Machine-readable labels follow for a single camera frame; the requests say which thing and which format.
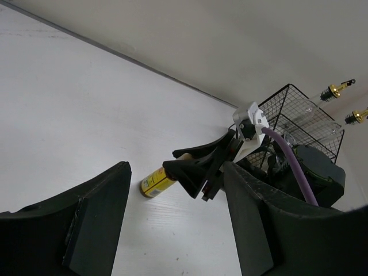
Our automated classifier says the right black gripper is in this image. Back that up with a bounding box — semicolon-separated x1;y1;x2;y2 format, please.
163;129;243;201

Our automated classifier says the small yellow bottle cork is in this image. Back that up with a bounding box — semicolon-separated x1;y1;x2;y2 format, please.
139;166;177;198

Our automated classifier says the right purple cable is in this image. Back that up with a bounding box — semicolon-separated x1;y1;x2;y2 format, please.
261;128;320;207

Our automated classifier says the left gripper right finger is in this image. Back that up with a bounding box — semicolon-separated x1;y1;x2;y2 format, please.
224;162;367;275

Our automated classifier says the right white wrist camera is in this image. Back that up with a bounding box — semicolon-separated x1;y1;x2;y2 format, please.
232;102;269;163

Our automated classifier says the clear oil bottle gold spout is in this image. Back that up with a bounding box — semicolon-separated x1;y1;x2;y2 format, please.
310;108;368;137

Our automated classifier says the black wire rack basket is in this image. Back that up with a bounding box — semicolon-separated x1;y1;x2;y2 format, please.
259;83;344;163

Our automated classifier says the dark sauce bottle gold spout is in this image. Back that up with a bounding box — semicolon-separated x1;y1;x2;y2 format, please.
290;79;357;121

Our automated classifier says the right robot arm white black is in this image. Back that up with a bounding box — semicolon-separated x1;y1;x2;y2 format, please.
163;129;346;208

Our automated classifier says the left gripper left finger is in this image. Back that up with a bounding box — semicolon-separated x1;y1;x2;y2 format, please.
1;162;132;275

